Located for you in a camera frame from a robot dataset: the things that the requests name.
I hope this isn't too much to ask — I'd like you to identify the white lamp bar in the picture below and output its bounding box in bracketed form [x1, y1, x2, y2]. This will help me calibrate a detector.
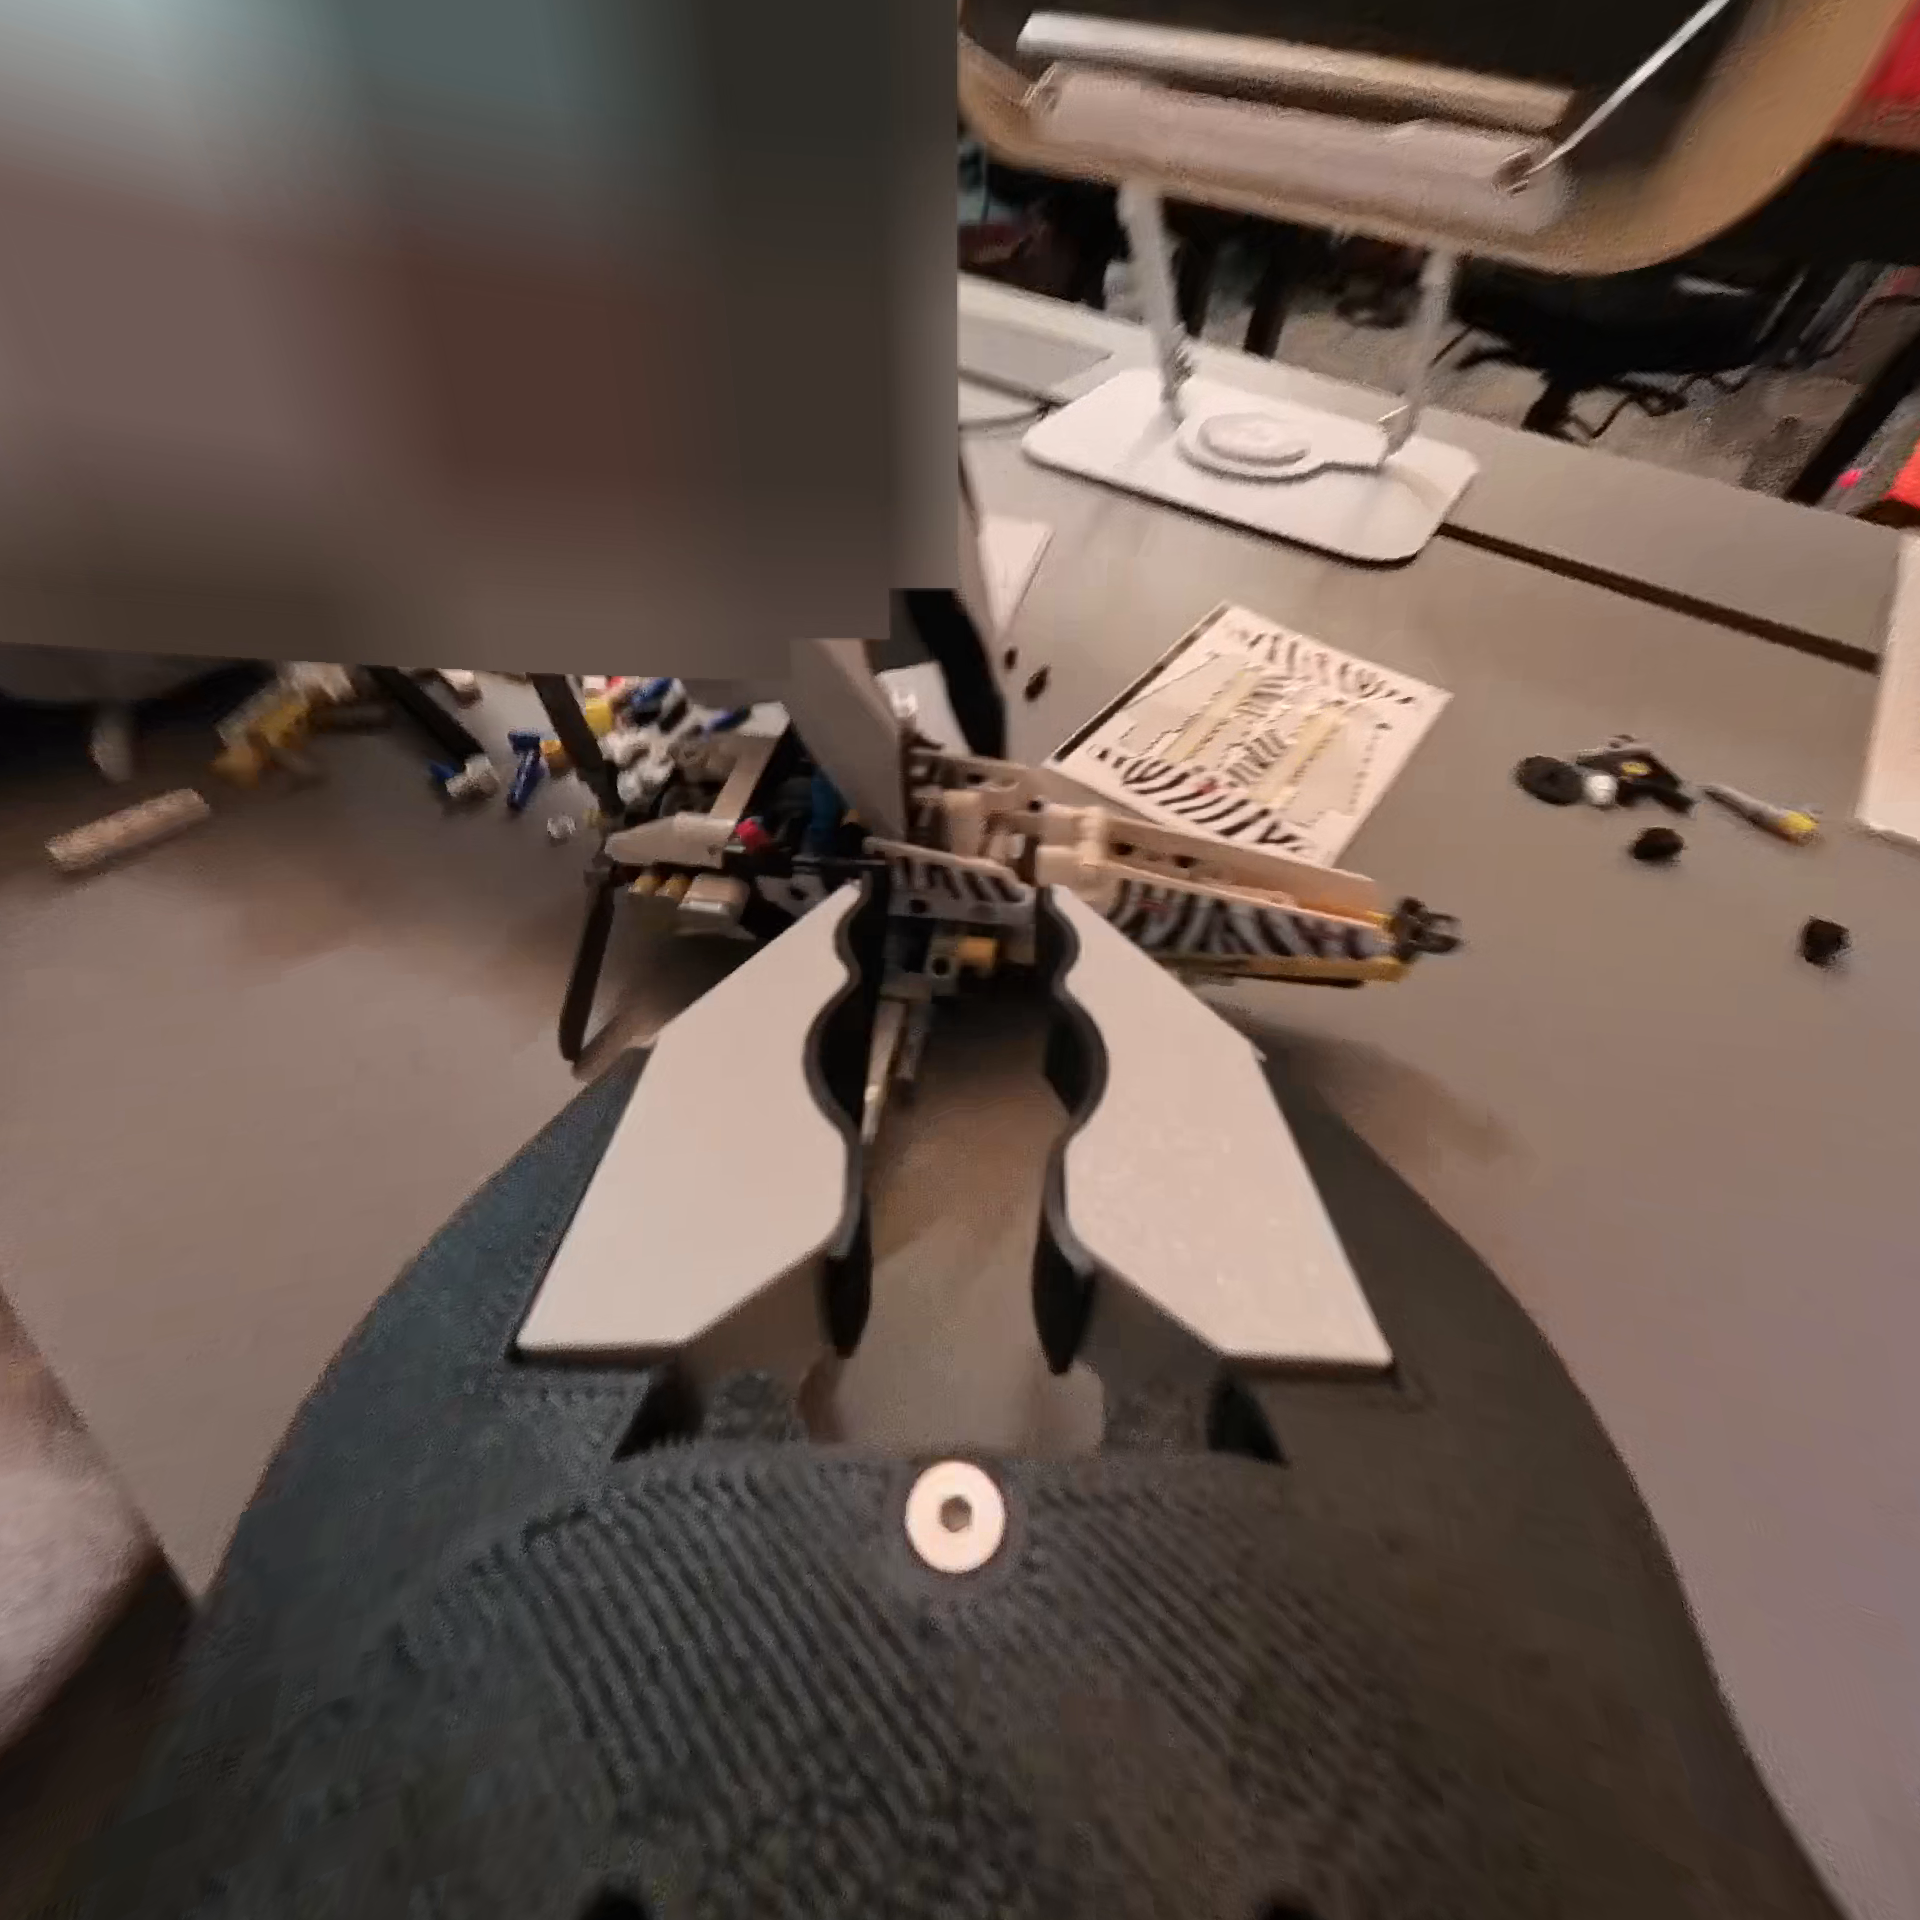
[1020, 17, 1577, 233]

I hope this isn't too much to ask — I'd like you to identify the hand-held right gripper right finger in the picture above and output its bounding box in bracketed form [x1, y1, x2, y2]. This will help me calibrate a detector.
[1035, 886, 1396, 1379]

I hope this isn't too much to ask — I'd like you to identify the black office chair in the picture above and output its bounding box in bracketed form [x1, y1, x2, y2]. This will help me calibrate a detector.
[1464, 264, 1705, 432]

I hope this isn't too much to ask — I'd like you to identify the zebra striped lego helicopter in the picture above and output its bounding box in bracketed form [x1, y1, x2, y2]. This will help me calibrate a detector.
[599, 704, 1465, 994]

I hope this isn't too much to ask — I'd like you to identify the pile of loose lego pieces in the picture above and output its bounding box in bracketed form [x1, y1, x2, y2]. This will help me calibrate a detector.
[427, 675, 753, 842]

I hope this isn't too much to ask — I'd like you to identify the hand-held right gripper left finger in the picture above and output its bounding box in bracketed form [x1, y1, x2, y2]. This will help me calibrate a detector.
[514, 882, 888, 1368]

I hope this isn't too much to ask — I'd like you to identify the zebra sticker sheet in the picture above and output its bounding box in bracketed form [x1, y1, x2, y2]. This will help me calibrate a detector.
[1050, 604, 1455, 865]

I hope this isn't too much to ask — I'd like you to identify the short white lego beam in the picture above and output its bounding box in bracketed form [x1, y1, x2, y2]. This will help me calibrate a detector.
[47, 786, 212, 874]

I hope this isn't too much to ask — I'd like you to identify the white lego skid assembly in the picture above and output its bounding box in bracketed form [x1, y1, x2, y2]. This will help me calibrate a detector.
[859, 998, 936, 1151]

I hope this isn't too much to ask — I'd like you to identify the yellow lego panel piece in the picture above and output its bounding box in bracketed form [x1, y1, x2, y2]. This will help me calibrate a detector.
[210, 682, 329, 783]

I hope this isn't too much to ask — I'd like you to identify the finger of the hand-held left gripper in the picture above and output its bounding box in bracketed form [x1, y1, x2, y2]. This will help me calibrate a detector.
[896, 587, 1011, 759]
[786, 633, 917, 834]

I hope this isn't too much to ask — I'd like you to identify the white paper sheet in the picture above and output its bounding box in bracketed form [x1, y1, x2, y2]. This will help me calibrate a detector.
[1856, 532, 1920, 842]

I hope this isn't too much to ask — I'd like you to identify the small grey black lego assembly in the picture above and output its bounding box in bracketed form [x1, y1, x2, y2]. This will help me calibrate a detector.
[1576, 737, 1697, 812]

